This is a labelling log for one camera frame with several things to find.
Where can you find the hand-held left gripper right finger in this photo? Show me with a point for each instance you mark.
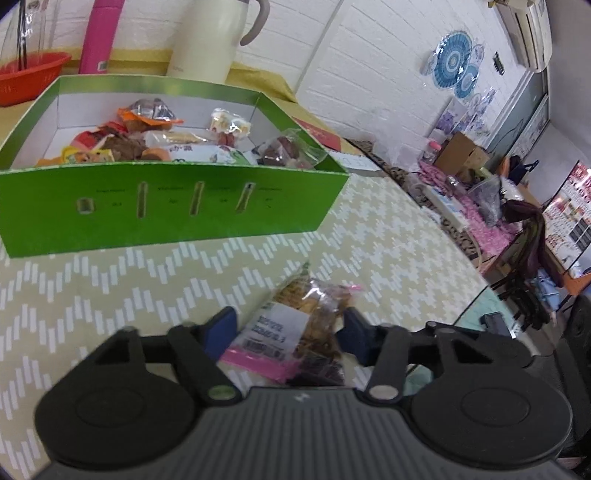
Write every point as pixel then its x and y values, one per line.
pixel 359 337

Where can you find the orange clear wrapped snack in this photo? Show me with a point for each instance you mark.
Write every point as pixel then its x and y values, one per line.
pixel 150 113

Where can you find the green cardboard box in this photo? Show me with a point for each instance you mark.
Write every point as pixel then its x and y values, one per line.
pixel 138 212

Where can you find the pink thermos bottle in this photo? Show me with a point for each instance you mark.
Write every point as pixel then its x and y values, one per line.
pixel 99 37

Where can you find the yellow tablecloth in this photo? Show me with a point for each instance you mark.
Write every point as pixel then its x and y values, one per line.
pixel 263 83

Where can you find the yellow snack packet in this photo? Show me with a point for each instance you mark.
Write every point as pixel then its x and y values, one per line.
pixel 74 157

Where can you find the dark red jerky packet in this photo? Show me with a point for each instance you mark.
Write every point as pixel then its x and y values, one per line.
pixel 122 147

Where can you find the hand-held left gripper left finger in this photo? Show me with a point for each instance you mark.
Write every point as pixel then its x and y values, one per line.
pixel 220 331

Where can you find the red wrapped snack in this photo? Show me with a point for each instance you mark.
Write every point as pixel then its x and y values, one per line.
pixel 92 137

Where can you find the glass carafe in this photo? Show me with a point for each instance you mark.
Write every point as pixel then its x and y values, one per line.
pixel 34 23

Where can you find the black stirrer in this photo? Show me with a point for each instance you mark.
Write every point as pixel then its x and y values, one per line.
pixel 21 32

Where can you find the wall poster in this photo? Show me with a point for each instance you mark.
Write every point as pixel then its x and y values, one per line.
pixel 570 221

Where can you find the brown cardboard box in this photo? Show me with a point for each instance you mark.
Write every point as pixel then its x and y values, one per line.
pixel 461 154

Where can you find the patterned tablecloth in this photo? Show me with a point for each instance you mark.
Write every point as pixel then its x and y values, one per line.
pixel 138 277

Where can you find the small blue decorative plate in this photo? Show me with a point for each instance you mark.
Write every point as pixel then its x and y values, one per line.
pixel 467 82

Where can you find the purple cloth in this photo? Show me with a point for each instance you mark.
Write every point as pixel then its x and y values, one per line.
pixel 526 230

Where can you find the grey plastic bag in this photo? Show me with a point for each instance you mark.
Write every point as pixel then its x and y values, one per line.
pixel 487 201

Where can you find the cream thermos jug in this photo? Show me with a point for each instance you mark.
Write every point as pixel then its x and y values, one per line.
pixel 207 37

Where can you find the clear wrapped date snack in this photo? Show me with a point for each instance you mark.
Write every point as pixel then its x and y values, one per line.
pixel 291 150

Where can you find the red plastic basket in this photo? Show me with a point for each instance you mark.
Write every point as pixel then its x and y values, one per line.
pixel 32 74

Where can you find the large blue decorative plate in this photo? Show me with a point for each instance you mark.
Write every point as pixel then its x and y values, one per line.
pixel 453 57

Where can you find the pink lid plastic jar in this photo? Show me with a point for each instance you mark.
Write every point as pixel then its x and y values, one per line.
pixel 431 152

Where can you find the white air conditioner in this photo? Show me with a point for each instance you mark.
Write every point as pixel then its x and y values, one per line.
pixel 528 27

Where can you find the pink zip snack bag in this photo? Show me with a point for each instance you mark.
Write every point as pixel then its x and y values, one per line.
pixel 295 323

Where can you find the red envelope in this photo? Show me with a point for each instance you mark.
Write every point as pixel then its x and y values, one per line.
pixel 321 136

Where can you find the small white snack packet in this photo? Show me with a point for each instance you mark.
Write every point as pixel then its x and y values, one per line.
pixel 230 121

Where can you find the black phone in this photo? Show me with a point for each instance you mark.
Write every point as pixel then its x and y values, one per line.
pixel 495 324

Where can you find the white hiker print snack packet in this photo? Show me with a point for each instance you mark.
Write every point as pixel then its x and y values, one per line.
pixel 207 154

